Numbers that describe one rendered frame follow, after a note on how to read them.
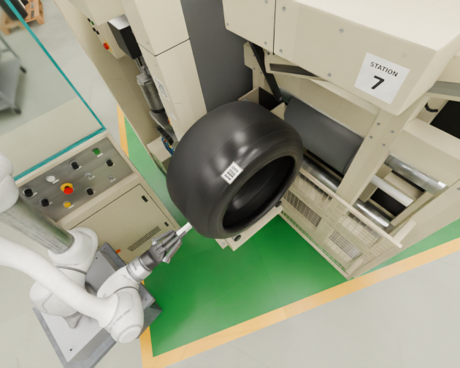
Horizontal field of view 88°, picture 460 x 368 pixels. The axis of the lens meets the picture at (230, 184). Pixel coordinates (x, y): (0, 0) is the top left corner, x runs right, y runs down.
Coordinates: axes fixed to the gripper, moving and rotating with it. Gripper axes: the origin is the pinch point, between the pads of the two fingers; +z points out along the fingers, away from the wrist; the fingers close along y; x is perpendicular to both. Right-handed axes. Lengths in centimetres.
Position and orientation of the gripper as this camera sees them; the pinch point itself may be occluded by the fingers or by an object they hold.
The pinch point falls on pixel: (185, 229)
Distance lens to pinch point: 103.4
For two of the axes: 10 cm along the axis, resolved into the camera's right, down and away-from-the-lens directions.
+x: 2.1, 4.4, 8.7
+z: 7.5, -6.4, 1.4
